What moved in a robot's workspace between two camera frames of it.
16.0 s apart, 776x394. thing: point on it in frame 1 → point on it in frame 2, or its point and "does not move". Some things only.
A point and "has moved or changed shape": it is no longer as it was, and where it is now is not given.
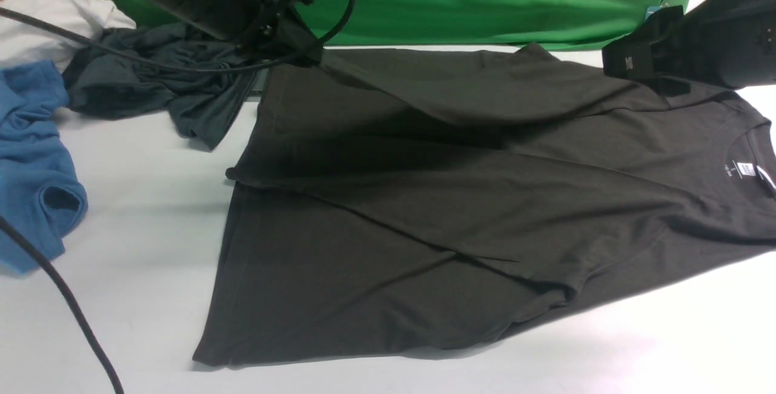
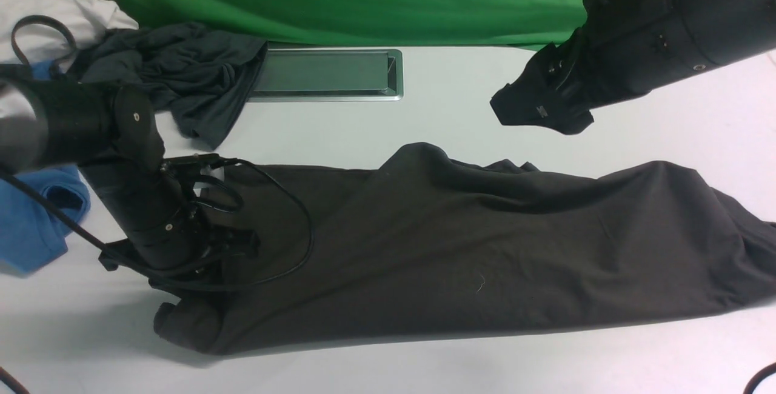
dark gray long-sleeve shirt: [391, 197] has moved or changed shape
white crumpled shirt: [69, 3] does not move
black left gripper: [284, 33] → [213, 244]
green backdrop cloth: [437, 2] does not move
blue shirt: [40, 195] does not move
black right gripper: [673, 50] → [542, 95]
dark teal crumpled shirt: [110, 85] does not move
